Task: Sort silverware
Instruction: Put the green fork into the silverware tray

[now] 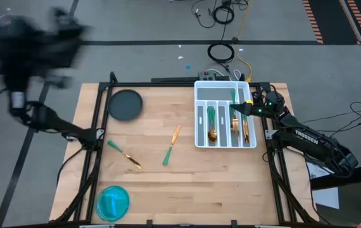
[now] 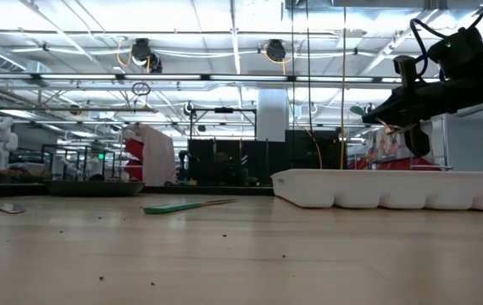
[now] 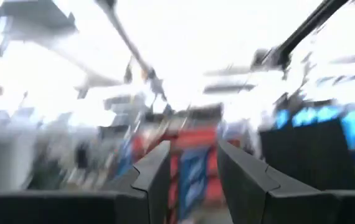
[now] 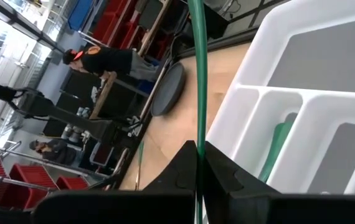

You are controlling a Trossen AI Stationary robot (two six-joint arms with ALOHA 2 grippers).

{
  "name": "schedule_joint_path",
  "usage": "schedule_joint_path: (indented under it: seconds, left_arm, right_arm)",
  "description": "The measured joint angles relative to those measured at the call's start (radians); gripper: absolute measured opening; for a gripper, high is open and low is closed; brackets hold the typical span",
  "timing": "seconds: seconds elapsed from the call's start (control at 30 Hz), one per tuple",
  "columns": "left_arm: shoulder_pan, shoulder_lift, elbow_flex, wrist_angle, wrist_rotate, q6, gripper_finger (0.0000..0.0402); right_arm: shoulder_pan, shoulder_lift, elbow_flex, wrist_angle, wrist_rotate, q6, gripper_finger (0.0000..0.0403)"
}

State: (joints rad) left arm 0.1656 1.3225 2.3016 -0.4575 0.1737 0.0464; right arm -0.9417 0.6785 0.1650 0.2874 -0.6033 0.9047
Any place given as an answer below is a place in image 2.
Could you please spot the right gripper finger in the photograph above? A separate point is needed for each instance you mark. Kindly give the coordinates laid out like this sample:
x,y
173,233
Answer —
x,y
387,120
392,103

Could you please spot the colourful poster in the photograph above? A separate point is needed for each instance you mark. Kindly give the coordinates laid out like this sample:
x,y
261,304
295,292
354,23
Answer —
x,y
387,146

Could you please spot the red low bins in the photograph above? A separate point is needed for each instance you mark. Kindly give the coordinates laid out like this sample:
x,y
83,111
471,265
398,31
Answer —
x,y
398,163

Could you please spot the white plastic cutlery tray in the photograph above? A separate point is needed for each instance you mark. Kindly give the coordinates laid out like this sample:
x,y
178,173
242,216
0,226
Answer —
x,y
394,186

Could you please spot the black tall cabinet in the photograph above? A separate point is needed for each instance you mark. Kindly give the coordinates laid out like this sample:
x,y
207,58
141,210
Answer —
x,y
301,148

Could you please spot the white column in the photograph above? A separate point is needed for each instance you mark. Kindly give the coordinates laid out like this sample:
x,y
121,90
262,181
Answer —
x,y
272,118

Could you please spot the black partition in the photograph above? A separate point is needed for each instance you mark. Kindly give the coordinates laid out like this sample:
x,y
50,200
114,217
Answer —
x,y
245,161

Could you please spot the pink cloth cover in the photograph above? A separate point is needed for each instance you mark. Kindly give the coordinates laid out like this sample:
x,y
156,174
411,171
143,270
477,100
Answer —
x,y
159,156

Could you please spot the red object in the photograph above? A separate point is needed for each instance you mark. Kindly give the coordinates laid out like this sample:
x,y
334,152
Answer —
x,y
133,148

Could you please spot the black round plate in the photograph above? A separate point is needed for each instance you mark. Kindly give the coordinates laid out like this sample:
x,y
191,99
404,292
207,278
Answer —
x,y
93,188

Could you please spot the white robot figure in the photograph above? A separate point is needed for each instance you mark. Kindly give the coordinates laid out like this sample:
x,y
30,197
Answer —
x,y
0,140

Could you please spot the black gantry frame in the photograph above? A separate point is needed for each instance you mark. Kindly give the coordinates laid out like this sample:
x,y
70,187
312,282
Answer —
x,y
223,109

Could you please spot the black rack frame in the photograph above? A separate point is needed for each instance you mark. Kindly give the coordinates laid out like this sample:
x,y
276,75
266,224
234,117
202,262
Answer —
x,y
76,146

